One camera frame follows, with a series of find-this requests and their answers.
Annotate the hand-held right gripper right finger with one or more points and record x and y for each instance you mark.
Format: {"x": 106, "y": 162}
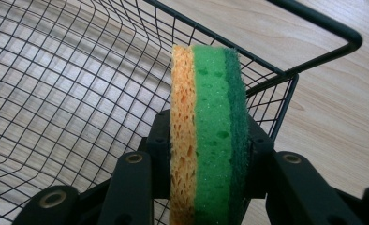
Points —
{"x": 259, "y": 156}

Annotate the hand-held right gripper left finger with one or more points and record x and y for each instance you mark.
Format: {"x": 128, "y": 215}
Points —
{"x": 160, "y": 156}

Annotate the yellow sponge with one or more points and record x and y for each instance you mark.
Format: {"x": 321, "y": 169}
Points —
{"x": 182, "y": 125}

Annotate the green sponge with scouring pad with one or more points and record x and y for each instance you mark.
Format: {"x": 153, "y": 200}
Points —
{"x": 214, "y": 125}

